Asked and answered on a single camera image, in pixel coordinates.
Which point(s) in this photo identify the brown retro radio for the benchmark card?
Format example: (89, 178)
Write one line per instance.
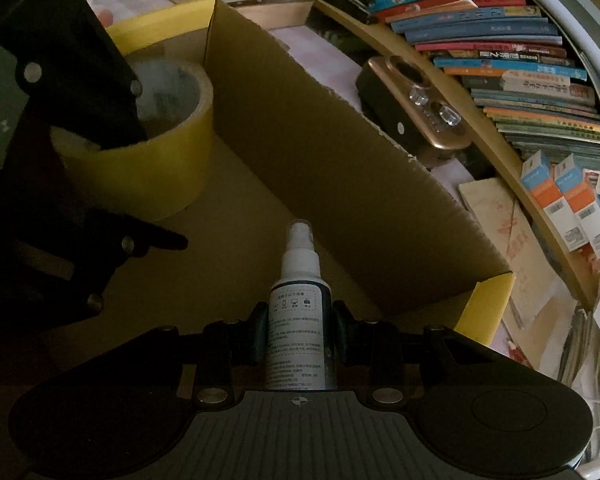
(410, 110)

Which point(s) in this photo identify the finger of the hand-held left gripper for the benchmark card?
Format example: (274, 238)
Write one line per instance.
(70, 60)
(80, 260)

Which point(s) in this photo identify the pile of papers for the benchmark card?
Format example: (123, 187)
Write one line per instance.
(555, 360)

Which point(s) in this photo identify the white spray bottle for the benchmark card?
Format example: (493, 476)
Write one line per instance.
(300, 320)

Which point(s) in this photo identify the brown paper envelope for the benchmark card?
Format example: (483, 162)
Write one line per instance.
(500, 240)

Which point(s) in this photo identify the white bookshelf with wooden boards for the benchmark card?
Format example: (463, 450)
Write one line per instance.
(572, 280)

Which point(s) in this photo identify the yellow cardboard box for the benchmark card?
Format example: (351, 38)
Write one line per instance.
(330, 160)

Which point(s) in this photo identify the orange and blue small box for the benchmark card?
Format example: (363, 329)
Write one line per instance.
(587, 210)
(550, 195)

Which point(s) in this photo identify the yellow packing tape roll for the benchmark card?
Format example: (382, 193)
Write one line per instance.
(180, 160)

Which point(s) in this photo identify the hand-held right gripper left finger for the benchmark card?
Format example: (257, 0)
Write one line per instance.
(260, 335)

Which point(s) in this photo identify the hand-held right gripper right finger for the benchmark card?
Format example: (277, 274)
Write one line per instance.
(342, 335)

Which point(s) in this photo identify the leaning row of colourful books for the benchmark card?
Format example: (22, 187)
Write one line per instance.
(505, 35)

